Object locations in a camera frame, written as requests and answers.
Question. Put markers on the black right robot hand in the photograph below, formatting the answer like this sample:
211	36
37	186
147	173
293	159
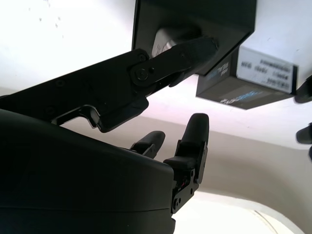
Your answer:
73	180

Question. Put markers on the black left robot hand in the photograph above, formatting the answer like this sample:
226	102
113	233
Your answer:
304	92

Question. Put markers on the small silver RealSense camera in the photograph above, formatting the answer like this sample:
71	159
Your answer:
165	36

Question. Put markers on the black RealSense box lid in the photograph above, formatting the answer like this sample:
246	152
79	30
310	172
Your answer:
243	92

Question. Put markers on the white rounded robot shell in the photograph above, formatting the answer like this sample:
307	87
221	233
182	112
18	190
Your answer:
243	214

